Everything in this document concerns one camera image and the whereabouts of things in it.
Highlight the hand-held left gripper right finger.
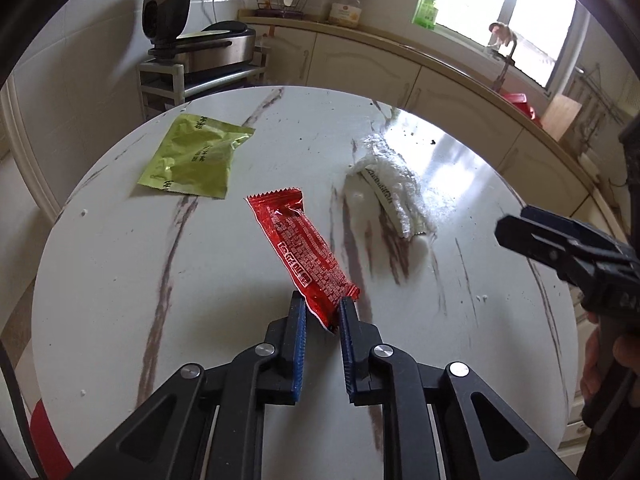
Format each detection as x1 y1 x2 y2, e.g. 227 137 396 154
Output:
339 297 576 480

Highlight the grey shelf cart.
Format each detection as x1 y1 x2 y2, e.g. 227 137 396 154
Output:
138 45 266 121

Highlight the red plastic basin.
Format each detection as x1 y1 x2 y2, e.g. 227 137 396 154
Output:
500 91 536 121

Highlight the metal wall rack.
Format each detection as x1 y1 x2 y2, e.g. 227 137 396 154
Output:
570 65 631 126

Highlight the olive green snack packet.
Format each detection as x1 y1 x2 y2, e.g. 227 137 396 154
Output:
137 112 256 201

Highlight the red stool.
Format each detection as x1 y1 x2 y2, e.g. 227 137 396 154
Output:
30 400 73 476

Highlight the black silver rice cooker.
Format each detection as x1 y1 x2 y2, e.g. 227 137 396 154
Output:
140 0 257 72

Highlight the green dish soap bottle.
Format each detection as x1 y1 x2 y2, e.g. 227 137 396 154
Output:
412 0 439 30

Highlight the crumpled clear plastic wrapper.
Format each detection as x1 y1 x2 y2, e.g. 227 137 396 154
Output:
345 135 441 238

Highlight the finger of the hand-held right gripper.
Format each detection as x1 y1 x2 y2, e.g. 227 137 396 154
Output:
520 205 631 252
495 215 601 281

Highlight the kitchen window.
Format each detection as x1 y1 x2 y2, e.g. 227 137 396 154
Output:
412 0 591 93

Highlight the metal kitchen faucet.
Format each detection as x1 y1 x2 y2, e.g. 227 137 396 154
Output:
487 22 518 93

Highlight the wooden cutting board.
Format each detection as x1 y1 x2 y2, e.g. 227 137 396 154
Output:
541 96 583 142

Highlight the red snack wrapper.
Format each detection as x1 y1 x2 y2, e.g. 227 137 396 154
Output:
246 187 361 333

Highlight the person's right hand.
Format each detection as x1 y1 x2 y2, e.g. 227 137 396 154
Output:
580 312 640 413

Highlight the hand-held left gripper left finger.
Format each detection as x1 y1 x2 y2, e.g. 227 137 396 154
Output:
70 291 307 480

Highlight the clear plastic food jar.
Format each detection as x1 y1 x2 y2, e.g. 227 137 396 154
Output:
328 0 363 29

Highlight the black cable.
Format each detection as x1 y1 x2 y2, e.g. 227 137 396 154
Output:
0 340 41 480

